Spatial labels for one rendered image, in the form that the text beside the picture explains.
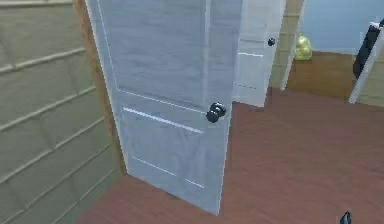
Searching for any large black round door knob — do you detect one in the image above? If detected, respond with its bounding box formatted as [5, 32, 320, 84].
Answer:
[205, 101, 228, 124]

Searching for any large white panel door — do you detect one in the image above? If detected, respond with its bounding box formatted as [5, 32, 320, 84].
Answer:
[84, 0, 245, 216]

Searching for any yellow green bag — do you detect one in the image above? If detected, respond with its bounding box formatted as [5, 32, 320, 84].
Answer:
[293, 33, 314, 62]

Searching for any black panel with white frame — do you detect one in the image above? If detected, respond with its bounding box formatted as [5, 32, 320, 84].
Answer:
[347, 18, 384, 105]

